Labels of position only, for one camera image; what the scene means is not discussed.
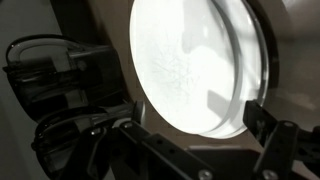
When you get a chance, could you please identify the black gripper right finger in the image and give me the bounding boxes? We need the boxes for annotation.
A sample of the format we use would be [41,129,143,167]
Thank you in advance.
[243,99,320,180]

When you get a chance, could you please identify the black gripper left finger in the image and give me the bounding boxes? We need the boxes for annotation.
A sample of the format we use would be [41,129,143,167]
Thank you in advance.
[59,101,214,180]

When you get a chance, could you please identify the white round dinner plate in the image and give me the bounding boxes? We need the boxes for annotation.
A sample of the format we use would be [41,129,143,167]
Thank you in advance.
[129,0,238,135]
[186,0,264,139]
[233,0,270,111]

